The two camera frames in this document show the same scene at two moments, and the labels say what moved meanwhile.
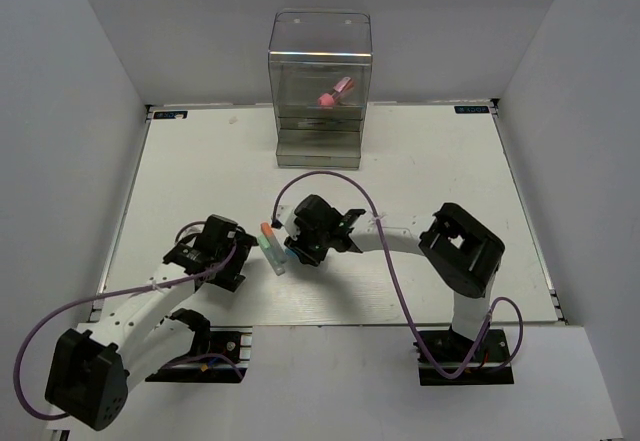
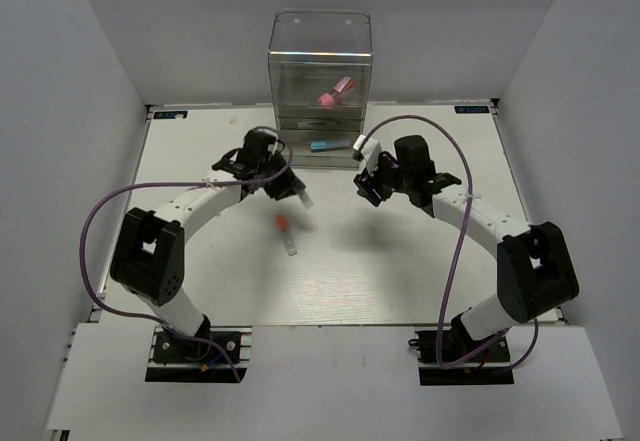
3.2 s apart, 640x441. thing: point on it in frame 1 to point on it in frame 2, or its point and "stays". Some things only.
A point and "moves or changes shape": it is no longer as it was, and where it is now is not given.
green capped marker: (269, 255) to (305, 198)
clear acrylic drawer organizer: (320, 64) stays
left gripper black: (231, 277) to (288, 183)
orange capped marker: (269, 232) moves or changes shape
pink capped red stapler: (343, 87) stays
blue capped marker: (291, 253) to (320, 146)
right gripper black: (300, 247) to (368, 183)
